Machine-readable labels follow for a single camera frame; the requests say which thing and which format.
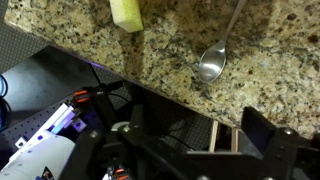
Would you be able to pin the aluminium robot mounting plate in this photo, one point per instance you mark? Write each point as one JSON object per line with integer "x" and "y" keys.
{"x": 61, "y": 118}

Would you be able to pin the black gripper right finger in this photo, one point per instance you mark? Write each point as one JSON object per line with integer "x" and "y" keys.
{"x": 258, "y": 128}

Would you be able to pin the black orange bar clamp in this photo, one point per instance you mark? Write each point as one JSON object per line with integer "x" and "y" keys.
{"x": 120, "y": 173}
{"x": 81, "y": 96}

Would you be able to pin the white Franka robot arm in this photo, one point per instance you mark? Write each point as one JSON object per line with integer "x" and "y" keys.
{"x": 36, "y": 156}

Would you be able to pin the wooden chair grey seat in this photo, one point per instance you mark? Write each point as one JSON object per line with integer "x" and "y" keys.
{"x": 215, "y": 136}

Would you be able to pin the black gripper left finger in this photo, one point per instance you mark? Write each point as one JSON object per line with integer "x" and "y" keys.
{"x": 137, "y": 116}

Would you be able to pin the yellow green sponge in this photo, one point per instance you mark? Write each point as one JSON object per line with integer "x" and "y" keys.
{"x": 126, "y": 13}

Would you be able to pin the silver metal spoon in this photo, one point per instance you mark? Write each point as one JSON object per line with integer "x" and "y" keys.
{"x": 211, "y": 65}

